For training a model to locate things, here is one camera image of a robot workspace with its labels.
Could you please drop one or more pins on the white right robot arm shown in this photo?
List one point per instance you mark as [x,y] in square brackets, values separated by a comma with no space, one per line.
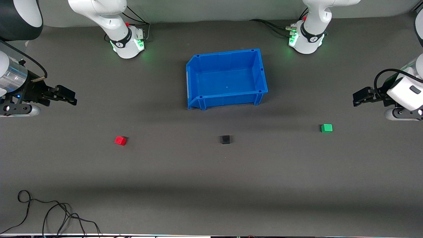
[115,19]

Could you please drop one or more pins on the blue plastic storage bin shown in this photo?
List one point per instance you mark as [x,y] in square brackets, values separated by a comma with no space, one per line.
[228,99]

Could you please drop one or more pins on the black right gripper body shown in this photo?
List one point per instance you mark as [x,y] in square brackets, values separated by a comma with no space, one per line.
[33,90]

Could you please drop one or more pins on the green cube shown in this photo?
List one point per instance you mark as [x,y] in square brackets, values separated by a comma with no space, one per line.
[326,128]

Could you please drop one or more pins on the red cube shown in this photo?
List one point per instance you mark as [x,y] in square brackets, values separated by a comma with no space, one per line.
[120,141]

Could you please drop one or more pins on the black cube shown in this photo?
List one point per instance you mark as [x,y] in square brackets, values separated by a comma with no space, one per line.
[225,139]

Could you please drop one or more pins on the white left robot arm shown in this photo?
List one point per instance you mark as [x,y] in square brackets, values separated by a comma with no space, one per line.
[310,13]

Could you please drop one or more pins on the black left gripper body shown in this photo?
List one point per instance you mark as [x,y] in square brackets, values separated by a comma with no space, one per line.
[379,93]

